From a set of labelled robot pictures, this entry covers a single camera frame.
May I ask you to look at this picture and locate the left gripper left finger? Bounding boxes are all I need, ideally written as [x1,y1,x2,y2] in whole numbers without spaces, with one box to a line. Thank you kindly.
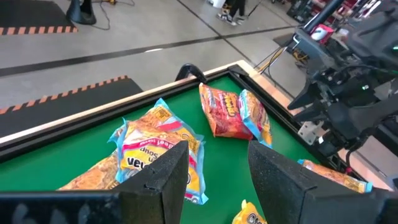
[112,140,190,224]

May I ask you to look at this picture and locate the thin black floor cable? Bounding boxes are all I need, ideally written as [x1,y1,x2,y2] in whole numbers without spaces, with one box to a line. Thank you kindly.
[90,0,136,32]

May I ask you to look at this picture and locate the red spicy chicken noodle packet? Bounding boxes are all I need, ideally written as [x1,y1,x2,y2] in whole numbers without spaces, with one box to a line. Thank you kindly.
[198,83,254,141]

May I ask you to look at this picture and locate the silver metal bracket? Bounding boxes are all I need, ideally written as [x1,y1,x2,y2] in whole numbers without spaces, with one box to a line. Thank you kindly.
[297,120,326,146]

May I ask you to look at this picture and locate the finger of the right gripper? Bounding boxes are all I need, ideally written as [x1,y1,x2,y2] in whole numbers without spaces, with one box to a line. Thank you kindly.
[287,79,317,110]
[294,107,324,123]

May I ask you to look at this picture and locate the black clamp hook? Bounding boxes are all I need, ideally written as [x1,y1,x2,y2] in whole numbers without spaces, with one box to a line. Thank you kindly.
[175,63,208,84]

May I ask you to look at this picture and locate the yellow chicken ramen packet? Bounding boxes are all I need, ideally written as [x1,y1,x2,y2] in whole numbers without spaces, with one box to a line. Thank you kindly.
[57,151,121,191]
[231,199,268,224]

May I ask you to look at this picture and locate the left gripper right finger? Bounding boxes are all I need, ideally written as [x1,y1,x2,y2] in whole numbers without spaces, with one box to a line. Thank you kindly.
[248,140,317,224]

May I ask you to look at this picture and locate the black stand base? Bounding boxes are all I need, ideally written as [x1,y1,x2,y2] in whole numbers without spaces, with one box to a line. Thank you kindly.
[65,0,98,26]

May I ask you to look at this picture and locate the person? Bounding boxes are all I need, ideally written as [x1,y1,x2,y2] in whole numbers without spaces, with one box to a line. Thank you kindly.
[216,0,247,26]

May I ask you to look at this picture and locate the red and white object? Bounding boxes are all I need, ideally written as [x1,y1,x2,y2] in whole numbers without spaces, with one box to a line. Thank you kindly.
[310,24,335,45]

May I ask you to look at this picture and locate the yellow cable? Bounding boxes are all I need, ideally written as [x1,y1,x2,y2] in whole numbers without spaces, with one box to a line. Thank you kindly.
[257,46,308,73]

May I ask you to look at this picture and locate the black hazard-striped floor mat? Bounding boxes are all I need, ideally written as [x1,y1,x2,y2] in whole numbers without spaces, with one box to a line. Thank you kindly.
[0,74,144,138]
[0,0,78,36]

